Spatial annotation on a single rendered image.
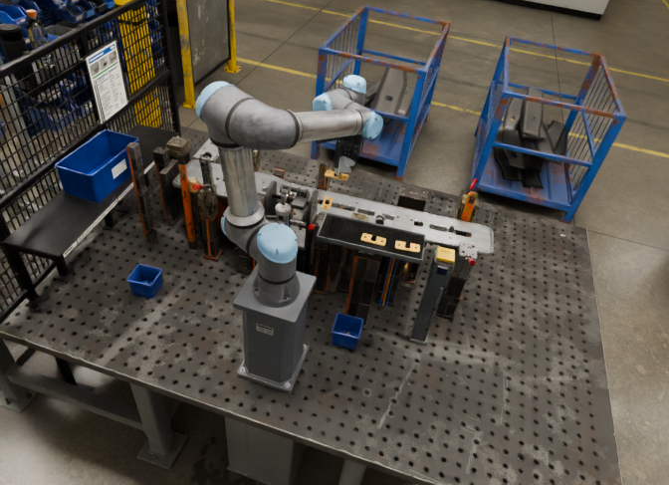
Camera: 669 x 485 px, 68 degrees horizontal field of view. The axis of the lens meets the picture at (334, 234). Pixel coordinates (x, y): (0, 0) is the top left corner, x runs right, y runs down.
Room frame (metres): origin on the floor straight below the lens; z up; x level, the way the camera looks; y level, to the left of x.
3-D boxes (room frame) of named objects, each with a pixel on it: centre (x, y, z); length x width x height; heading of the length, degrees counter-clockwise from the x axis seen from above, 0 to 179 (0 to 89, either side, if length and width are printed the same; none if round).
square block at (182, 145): (1.91, 0.76, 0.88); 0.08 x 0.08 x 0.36; 82
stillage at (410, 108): (4.04, -0.24, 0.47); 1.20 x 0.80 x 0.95; 167
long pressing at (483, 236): (1.68, 0.03, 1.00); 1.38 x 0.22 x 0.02; 82
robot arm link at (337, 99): (1.39, 0.05, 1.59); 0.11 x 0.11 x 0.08; 51
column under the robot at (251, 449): (1.06, 0.16, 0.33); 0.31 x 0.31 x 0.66; 78
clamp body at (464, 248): (1.42, -0.51, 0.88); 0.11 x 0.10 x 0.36; 172
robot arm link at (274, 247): (1.06, 0.17, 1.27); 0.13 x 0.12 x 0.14; 51
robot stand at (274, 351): (1.06, 0.16, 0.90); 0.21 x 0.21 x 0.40; 78
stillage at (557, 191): (3.72, -1.50, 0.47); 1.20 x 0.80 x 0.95; 169
